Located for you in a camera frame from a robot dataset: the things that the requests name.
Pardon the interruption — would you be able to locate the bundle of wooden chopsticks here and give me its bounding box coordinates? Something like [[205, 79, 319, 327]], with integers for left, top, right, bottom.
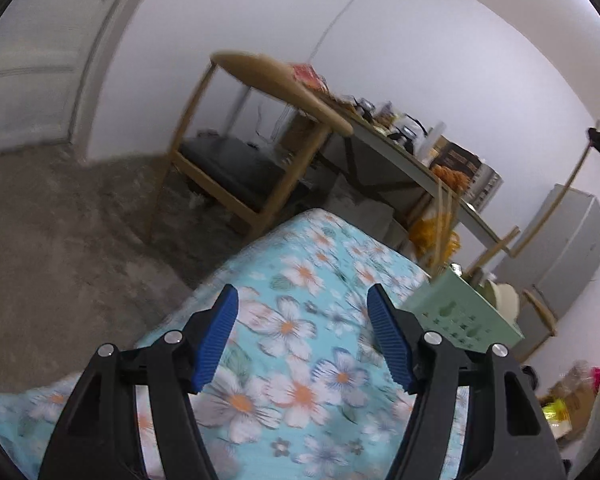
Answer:
[[430, 177, 522, 276]]

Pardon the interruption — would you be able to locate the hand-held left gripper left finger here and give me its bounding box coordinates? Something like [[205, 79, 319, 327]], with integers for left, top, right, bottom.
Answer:
[[37, 283, 241, 480]]

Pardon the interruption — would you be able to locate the yellow plastic bag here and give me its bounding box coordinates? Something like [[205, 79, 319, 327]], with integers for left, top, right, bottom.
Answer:
[[410, 210, 461, 266]]

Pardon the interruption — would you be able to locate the green perforated utensil holder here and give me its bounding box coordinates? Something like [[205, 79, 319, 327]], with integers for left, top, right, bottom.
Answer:
[[402, 266, 526, 356]]

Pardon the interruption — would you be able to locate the grey refrigerator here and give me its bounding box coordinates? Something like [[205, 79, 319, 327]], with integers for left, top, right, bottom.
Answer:
[[495, 182, 600, 366]]

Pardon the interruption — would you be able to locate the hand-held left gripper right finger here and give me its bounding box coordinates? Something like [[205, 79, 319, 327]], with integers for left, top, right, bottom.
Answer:
[[366, 283, 567, 480]]

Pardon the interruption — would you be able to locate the floral turquoise tablecloth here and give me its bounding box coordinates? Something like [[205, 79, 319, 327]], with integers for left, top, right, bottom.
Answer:
[[0, 210, 471, 480]]

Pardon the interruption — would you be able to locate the bag of oranges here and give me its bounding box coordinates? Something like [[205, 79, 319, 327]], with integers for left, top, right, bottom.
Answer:
[[432, 165, 468, 193]]

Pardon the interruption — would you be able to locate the beige rice paddle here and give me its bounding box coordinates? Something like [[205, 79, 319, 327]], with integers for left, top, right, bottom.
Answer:
[[480, 279, 501, 308]]

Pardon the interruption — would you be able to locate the wooden chopstick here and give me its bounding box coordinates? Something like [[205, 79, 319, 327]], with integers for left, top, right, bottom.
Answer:
[[509, 119, 600, 257]]

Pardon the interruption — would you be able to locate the brown cardboard box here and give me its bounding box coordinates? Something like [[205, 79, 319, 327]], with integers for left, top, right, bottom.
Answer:
[[537, 377, 598, 443]]

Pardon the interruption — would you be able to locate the steel canister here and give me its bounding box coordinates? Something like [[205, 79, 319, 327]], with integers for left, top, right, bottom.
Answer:
[[467, 165, 503, 208]]

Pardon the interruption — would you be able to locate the white panel door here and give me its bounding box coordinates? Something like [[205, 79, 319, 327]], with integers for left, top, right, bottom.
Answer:
[[0, 0, 171, 146]]

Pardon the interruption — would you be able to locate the dark bread package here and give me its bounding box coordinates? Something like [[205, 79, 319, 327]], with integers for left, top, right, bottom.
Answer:
[[430, 137, 483, 181]]

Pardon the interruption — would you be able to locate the long white-framed side table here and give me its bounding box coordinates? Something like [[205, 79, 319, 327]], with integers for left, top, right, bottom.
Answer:
[[325, 105, 503, 251]]

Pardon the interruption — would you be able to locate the flat cardboard box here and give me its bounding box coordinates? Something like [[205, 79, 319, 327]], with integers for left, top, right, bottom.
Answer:
[[280, 110, 313, 148]]

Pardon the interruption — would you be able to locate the red snack packet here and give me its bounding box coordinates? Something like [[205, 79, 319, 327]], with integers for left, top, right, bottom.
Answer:
[[290, 62, 326, 88]]

